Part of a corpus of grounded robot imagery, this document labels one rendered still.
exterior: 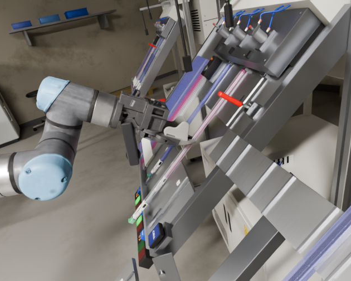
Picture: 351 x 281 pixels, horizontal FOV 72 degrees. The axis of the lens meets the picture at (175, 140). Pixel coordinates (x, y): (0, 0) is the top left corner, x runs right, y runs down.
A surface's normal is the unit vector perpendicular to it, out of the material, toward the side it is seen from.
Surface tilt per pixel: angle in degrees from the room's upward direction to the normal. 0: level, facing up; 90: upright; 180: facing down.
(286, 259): 90
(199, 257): 0
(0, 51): 90
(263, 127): 90
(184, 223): 90
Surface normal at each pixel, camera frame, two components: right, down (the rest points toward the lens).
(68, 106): 0.21, 0.38
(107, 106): 0.33, -0.05
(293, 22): -0.81, -0.45
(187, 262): -0.21, -0.87
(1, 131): 0.50, 0.31
